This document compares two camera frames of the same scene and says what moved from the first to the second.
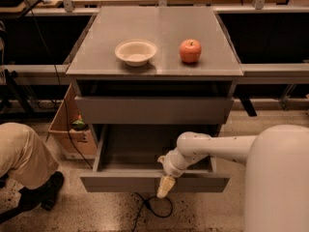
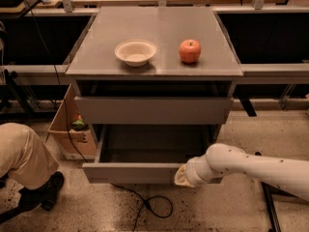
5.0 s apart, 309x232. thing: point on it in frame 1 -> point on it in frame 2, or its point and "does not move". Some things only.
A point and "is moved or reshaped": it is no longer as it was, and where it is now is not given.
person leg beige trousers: x=24 y=158 does not move
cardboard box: x=70 y=130 does not move
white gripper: x=170 y=167 -> x=192 y=173
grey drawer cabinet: x=148 y=75 does not move
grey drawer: x=127 y=161 is moved or reshaped
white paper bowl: x=135 y=52 does not move
